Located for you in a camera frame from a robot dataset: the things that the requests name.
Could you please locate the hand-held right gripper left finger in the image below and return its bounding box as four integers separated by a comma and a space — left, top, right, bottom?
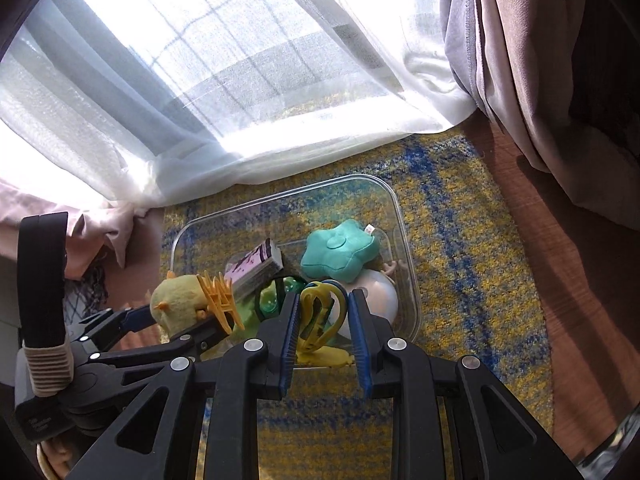
65, 290, 302, 480

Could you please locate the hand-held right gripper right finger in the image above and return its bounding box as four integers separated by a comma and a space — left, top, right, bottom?
348, 287, 583, 480

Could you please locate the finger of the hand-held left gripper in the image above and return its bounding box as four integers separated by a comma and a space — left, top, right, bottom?
89, 321, 237, 367
67, 306, 159, 357

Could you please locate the yellow plastic clip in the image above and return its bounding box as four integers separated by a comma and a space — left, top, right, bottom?
295, 280, 354, 369

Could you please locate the green black ball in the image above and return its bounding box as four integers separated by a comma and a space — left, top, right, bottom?
255, 275, 307, 322

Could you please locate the yellow chick plush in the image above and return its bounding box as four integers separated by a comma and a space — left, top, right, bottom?
150, 270, 239, 337

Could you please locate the white round device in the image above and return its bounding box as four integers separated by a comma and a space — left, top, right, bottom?
340, 260, 400, 339

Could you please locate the green frog toy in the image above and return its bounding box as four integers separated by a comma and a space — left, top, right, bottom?
227, 300, 267, 342

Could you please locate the pink tissue packet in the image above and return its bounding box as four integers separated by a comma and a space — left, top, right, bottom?
223, 238, 285, 297

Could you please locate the clear plastic container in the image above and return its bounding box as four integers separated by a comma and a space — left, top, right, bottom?
170, 174, 422, 368

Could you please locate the teal star plush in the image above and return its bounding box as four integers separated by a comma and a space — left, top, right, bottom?
300, 219, 381, 284

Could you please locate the checked fringed cloth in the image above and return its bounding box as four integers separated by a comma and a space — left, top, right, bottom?
65, 260, 109, 322

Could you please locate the pink curtain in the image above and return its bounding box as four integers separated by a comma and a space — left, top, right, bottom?
0, 180, 167, 282

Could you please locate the yellow blue plaid mat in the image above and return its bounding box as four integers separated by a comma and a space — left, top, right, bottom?
160, 132, 556, 480

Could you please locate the white sheer curtain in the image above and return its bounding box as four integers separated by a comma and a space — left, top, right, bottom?
0, 0, 482, 209

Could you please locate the beige heavy curtain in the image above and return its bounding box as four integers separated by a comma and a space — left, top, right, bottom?
437, 0, 640, 232

